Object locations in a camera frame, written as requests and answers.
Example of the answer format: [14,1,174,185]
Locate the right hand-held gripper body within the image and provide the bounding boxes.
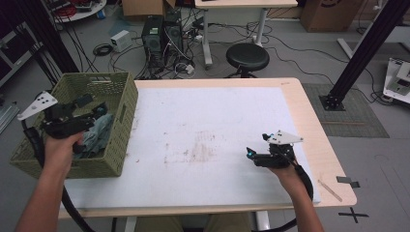
[253,129,305,169]

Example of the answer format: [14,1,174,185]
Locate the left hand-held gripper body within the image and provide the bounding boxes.
[16,90,95,140]

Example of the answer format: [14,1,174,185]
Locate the light blue denim shorts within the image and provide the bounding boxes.
[73,112,115,160]

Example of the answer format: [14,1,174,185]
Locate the green woven basket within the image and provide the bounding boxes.
[9,72,140,180]

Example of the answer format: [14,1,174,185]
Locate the person's right hand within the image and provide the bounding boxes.
[266,163,308,191]

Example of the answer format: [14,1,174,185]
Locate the person's left hand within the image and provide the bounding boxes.
[43,130,86,177]

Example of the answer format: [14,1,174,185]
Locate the light wooden table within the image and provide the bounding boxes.
[57,77,358,220]

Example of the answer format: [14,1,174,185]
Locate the silver metal rails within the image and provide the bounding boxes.
[0,101,20,135]

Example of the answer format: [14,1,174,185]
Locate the white foam mat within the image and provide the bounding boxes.
[60,86,322,210]

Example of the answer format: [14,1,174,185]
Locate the thin wooden stick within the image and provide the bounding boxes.
[317,179,343,203]

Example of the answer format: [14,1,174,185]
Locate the white box device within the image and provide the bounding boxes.
[109,29,133,53]

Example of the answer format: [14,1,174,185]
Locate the black tape strip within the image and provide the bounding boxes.
[336,175,361,189]

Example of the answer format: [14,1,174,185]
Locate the grey floor mat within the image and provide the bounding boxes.
[302,82,391,139]

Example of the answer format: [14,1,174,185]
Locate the grey metal rack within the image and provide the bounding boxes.
[0,21,44,89]

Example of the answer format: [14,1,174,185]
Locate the black round stool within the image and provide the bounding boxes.
[225,43,271,79]

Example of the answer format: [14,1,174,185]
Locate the round white table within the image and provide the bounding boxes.
[44,0,107,24]

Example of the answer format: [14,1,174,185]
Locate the black computer tower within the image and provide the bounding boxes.
[141,14,166,76]

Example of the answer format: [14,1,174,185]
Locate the black tape cross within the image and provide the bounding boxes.
[337,206,370,224]

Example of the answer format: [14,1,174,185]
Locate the open-sided computer tower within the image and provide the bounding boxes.
[163,7,186,64]

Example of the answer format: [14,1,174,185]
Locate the small cardboard box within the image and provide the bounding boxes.
[121,0,177,18]

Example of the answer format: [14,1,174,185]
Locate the person's khaki trousers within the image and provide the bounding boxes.
[133,212,254,232]

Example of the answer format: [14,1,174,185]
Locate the large cardboard box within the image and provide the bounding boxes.
[300,0,365,33]

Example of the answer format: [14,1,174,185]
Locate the white-legged wooden desk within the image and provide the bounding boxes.
[193,0,299,71]

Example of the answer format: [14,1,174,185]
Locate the white machine housing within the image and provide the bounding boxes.
[382,57,410,105]

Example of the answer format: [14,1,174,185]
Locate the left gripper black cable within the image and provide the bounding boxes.
[21,120,99,232]

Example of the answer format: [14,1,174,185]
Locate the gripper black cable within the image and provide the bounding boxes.
[21,120,99,232]
[253,157,315,232]

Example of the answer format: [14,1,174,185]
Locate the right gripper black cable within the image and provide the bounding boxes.
[253,157,315,232]

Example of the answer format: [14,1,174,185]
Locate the small coiled black cable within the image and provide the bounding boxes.
[92,43,115,58]

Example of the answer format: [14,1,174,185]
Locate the black metal frame post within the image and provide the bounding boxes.
[318,0,410,112]
[17,0,81,74]

